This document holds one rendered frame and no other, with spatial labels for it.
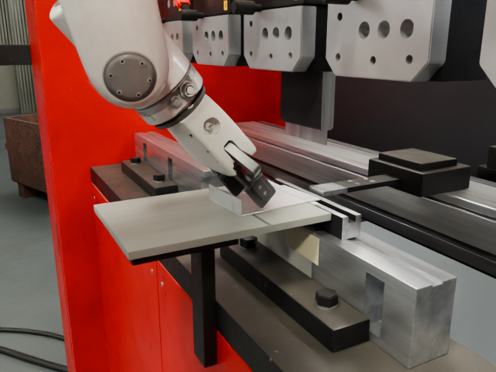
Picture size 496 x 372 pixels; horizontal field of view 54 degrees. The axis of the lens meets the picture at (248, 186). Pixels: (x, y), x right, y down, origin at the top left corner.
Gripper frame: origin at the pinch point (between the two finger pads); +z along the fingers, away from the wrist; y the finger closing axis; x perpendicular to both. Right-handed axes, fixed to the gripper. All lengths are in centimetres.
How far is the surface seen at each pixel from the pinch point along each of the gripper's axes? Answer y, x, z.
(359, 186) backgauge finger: -3.6, -12.1, 13.0
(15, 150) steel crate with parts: 371, 23, 63
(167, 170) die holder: 51, -2, 15
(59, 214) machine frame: 86, 23, 17
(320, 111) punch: -5.4, -12.4, -2.7
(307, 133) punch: -1.5, -11.0, 0.9
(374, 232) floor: 156, -90, 212
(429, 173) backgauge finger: -8.8, -20.4, 17.9
